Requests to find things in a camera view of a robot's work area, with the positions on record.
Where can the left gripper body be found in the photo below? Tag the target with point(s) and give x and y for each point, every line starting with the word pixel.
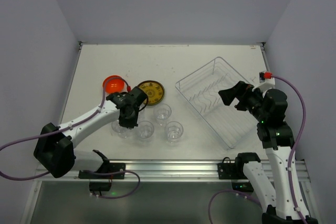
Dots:
pixel 128 120

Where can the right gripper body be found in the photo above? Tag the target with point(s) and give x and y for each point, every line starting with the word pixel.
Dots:
pixel 242 96

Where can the clear glass cup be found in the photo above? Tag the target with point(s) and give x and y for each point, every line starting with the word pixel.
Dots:
pixel 141 116
pixel 162 113
pixel 121 132
pixel 144 131
pixel 174 131

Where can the yellow patterned plate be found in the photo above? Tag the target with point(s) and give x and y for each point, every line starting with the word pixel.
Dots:
pixel 154 90

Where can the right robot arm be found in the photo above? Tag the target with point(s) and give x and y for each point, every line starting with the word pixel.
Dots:
pixel 281 200

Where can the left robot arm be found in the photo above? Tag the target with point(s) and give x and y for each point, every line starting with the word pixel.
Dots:
pixel 56 146

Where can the orange bowl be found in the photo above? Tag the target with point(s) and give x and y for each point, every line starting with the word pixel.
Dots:
pixel 113 84

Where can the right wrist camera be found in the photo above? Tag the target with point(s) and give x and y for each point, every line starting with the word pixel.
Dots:
pixel 266 81

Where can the white wire dish rack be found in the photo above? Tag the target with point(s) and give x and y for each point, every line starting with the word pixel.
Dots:
pixel 200 88

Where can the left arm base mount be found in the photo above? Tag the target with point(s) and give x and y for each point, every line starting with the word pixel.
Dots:
pixel 95 165

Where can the aluminium mounting rail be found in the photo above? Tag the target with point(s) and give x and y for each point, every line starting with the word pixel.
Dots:
pixel 172 171

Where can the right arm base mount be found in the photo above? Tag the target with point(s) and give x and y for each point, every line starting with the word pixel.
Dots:
pixel 231 169

